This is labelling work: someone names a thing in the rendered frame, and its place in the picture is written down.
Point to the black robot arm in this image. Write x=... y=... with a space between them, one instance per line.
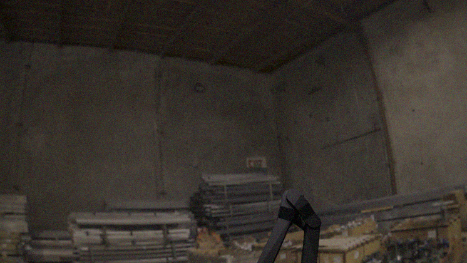
x=294 y=209

